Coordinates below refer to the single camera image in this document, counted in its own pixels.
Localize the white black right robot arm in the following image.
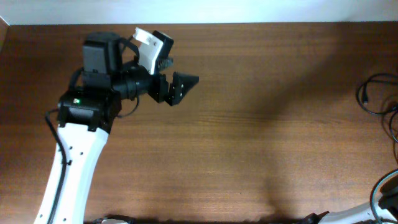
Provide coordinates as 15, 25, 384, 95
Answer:
297, 179, 397, 224

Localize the black device at table edge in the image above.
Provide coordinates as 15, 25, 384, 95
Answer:
92, 215, 135, 224

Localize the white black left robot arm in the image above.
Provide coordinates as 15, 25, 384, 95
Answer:
35, 29, 199, 223

